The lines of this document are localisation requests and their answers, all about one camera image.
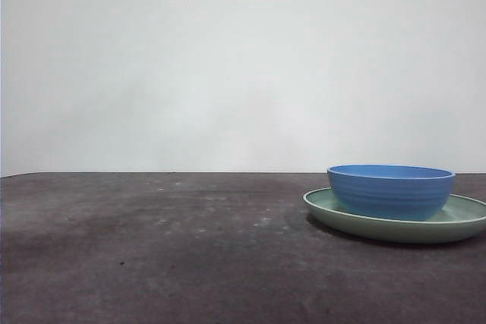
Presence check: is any blue ribbed bowl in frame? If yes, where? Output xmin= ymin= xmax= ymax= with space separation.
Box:
xmin=327 ymin=164 xmax=456 ymax=222

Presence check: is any pale green plate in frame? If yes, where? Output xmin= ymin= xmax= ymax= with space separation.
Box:
xmin=302 ymin=187 xmax=486 ymax=245

